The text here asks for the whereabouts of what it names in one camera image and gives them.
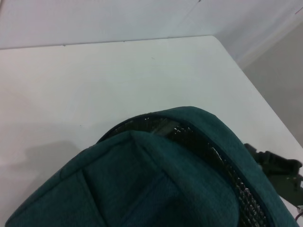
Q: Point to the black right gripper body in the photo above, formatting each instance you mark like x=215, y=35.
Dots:
x=293, y=186

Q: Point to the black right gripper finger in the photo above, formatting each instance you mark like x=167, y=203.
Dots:
x=277, y=164

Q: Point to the teal fabric lunch bag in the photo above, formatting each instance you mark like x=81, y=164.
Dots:
x=142, y=184

